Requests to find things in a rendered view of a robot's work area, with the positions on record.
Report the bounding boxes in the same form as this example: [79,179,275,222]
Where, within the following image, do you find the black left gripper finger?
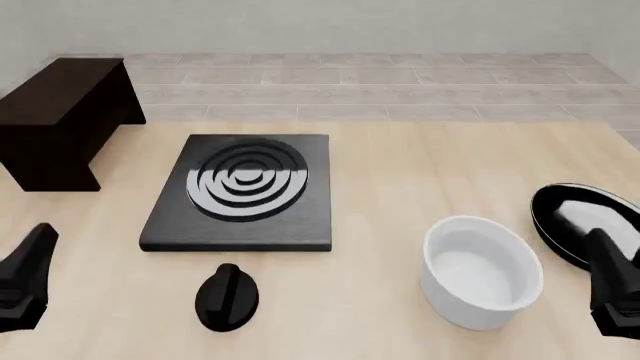
[0,222,60,298]

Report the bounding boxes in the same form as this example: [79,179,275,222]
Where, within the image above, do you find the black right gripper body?
[589,299,640,338]

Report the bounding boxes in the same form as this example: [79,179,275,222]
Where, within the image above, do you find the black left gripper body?
[0,288,50,333]

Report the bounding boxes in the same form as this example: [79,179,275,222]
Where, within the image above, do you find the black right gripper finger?
[585,227,640,306]

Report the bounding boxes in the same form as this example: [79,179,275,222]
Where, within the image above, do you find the white bowl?
[422,214,545,332]

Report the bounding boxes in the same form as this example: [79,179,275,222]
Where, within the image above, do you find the dark wooden cabinet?
[0,57,147,193]

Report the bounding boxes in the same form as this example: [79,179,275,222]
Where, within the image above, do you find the black plate with pale rim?
[529,182,640,270]

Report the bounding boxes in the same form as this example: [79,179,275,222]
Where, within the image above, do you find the flat black stove plate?
[138,133,334,253]

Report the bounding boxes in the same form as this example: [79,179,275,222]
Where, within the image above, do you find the round black stove knob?
[194,262,260,333]

